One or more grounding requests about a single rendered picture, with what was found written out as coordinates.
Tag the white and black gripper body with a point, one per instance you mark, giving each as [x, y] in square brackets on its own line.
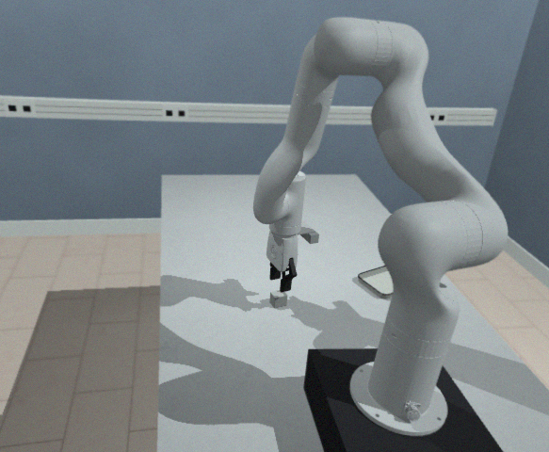
[280, 249]

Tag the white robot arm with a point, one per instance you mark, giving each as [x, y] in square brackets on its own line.
[459, 226]

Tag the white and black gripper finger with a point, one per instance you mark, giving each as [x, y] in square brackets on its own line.
[274, 273]
[286, 281]

